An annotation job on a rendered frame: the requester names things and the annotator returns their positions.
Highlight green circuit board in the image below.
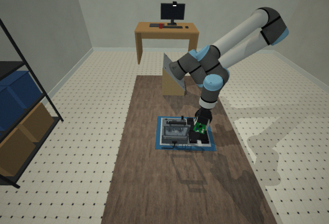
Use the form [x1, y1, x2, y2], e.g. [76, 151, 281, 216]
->
[193, 122, 206, 134]

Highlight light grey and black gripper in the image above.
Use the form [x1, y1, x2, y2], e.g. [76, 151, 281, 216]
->
[194, 106, 212, 130]

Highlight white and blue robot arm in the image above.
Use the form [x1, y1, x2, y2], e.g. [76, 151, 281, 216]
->
[169, 7, 289, 109]

